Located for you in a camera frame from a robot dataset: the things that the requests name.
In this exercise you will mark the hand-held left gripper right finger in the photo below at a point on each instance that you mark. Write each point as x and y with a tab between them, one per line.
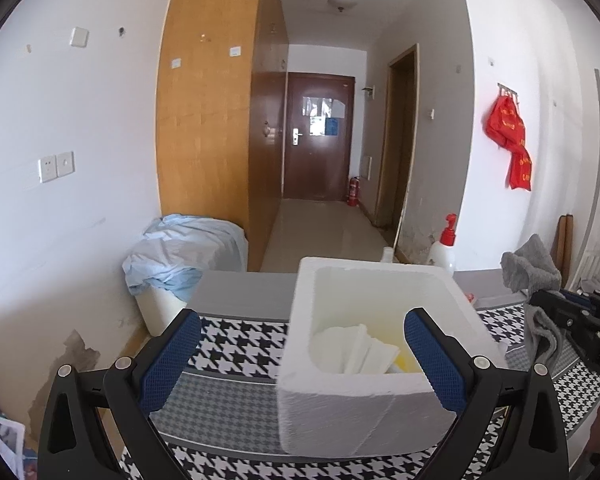
432	360

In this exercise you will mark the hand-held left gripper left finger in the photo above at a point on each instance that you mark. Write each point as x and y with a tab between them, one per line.
172	360

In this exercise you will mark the yellow foam net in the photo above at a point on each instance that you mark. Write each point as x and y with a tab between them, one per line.
405	362

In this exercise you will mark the grey cloth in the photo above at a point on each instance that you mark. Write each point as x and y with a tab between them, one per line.
530	265

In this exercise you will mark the white paper tissue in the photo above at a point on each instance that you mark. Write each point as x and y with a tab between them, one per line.
352	350

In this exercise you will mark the white foam box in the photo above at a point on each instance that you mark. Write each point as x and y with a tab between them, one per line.
340	410

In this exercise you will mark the houndstooth tablecloth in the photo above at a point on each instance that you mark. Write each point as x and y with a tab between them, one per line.
230	355

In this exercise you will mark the brown wooden boards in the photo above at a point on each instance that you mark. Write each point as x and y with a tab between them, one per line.
566	240

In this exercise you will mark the red snack packet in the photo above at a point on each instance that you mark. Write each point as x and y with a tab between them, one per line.
470	298

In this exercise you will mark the white pump bottle red pump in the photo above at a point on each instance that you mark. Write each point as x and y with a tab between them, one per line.
442	257

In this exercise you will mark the light blue bed sheet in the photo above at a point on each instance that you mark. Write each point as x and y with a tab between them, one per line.
185	245

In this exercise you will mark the printed paper sheet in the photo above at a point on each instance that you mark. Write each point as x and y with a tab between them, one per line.
2	430

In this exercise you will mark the red fire extinguisher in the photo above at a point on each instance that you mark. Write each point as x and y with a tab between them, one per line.
353	192

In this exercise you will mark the red hanging cloth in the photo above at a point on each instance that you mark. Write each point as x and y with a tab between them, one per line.
505	120

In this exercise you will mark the dark brown entrance door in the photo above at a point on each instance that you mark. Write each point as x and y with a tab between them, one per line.
315	170

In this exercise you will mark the wooden wardrobe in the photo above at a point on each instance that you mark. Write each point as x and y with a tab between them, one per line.
205	110

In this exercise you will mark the blue paper notice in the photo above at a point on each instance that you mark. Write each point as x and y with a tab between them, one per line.
332	126

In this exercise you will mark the white paper notice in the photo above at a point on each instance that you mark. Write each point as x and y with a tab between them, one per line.
325	106

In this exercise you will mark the round ceiling lamp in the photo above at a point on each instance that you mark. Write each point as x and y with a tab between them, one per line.
343	0

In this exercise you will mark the metal wall hook rack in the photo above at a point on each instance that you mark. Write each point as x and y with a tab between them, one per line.
509	89

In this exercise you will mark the white wall switch plate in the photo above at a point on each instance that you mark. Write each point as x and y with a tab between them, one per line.
65	164

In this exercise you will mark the wooden door frame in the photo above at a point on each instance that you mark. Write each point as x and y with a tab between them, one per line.
395	135

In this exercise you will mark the white wall socket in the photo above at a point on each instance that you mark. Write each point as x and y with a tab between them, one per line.
47	169

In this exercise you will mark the white light switch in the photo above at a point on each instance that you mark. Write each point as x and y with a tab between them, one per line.
79	36

